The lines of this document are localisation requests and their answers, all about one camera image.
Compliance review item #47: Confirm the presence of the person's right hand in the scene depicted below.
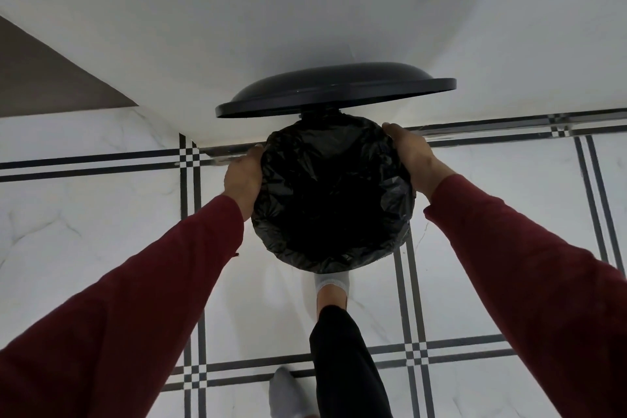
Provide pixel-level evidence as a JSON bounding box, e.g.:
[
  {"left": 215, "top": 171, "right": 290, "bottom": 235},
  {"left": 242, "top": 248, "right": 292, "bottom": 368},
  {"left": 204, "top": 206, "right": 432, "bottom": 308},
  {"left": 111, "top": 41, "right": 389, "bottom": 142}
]
[{"left": 381, "top": 122, "right": 457, "bottom": 203}]

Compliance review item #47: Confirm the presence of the person's left hand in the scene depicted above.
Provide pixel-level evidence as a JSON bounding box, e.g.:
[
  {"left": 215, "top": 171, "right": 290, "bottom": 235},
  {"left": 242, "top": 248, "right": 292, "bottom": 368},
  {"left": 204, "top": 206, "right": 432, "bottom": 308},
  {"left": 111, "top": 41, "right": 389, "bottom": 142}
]
[{"left": 223, "top": 144, "right": 265, "bottom": 222}]

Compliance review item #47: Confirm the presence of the black plastic garbage bag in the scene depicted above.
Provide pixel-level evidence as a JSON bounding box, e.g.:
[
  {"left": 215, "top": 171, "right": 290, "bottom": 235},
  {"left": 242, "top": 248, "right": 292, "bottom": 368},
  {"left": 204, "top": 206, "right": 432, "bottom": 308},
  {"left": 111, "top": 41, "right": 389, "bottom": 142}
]
[{"left": 251, "top": 113, "right": 416, "bottom": 275}]

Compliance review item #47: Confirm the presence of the person's right forearm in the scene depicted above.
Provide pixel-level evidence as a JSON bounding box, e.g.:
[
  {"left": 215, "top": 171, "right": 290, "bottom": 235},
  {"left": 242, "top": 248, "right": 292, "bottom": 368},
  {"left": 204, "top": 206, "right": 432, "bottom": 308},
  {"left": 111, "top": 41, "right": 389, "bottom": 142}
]
[{"left": 424, "top": 174, "right": 627, "bottom": 418}]

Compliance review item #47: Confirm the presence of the person's left forearm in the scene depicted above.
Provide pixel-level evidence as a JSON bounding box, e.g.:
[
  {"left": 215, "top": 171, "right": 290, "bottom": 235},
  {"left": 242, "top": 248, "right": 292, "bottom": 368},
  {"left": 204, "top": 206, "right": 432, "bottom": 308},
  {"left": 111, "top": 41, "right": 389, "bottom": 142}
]
[{"left": 0, "top": 194, "right": 245, "bottom": 418}]

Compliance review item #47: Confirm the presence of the black round bin lid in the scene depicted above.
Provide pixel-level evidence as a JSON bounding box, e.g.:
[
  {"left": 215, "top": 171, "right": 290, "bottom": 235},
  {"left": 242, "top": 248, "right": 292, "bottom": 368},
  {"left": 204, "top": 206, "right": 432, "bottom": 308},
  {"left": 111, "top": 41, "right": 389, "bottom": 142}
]
[{"left": 215, "top": 62, "right": 457, "bottom": 119}]

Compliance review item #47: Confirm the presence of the white sock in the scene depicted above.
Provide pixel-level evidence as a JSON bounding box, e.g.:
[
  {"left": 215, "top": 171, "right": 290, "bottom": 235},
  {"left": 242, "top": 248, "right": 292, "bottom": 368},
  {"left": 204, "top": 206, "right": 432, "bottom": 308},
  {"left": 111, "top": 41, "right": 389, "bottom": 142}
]
[
  {"left": 313, "top": 271, "right": 351, "bottom": 297},
  {"left": 269, "top": 366, "right": 320, "bottom": 418}
]

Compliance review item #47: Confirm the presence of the person's leg in black trousers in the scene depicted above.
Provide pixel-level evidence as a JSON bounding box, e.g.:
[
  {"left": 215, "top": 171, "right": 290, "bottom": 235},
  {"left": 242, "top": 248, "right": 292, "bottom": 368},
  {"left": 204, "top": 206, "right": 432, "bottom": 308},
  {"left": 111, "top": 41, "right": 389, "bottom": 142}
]
[{"left": 309, "top": 284, "right": 394, "bottom": 418}]

